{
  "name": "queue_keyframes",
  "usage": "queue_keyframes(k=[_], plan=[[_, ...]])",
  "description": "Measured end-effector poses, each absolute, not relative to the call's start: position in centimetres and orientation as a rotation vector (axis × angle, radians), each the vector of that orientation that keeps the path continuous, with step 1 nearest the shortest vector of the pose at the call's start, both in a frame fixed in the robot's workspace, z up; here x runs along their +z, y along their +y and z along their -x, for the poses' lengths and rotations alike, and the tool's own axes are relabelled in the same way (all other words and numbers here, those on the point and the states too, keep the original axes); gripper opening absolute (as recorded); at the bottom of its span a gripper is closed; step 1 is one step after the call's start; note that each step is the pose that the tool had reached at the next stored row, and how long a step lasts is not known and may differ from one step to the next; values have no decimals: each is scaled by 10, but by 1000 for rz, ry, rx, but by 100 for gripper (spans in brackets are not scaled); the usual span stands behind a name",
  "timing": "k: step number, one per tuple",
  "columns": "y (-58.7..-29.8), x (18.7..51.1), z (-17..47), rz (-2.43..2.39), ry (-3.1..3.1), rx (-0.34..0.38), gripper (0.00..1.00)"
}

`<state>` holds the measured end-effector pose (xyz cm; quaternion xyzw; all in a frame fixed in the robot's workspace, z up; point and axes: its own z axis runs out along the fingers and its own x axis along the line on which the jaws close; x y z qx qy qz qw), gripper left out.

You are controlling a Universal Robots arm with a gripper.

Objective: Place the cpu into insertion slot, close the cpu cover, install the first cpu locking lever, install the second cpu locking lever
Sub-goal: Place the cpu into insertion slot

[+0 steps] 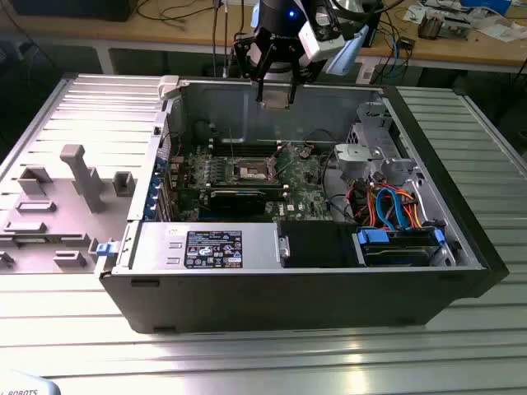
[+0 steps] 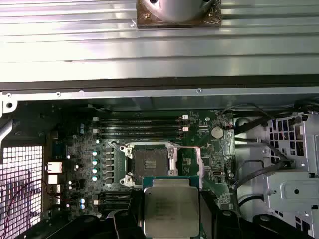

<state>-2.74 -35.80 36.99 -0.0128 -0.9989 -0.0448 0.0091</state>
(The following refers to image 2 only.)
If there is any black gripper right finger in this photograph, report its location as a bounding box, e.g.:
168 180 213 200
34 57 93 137
198 189 314 239

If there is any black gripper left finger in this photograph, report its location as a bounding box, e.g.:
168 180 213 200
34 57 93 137
56 189 146 239

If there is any silver square CPU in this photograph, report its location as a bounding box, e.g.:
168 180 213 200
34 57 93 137
141 176 200 239

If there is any metal socket cover frame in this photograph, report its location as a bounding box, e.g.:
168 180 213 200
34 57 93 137
169 146 205 180

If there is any black RAM slot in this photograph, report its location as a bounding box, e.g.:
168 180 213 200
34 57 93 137
92 127 189 135
99 191 132 197
99 199 131 206
92 115 189 124
92 123 189 130
99 204 130 210
99 195 132 201
96 133 184 140

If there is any CPU socket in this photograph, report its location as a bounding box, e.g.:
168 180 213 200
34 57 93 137
119 141 180 187

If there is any green motherboard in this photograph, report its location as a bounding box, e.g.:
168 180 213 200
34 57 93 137
47 109 236 239

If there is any round coin battery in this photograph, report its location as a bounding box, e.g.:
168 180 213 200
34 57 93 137
210 126 224 139

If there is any silver metal drive cage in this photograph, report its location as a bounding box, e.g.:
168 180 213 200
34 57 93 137
264 111 319 239

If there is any silver rear port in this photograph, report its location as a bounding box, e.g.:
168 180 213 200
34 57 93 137
48 174 62 185

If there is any silver network port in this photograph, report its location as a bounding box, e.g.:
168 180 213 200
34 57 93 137
47 161 63 174

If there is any black PC case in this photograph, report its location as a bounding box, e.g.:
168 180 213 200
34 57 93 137
0 79 319 239

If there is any black cable with clip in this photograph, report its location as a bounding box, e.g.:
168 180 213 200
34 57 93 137
233 134 296 168

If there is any red black twisted wire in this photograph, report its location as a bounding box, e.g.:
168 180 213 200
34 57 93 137
0 178 49 226

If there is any thin black wire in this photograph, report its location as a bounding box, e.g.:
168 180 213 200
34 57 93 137
220 103 278 120

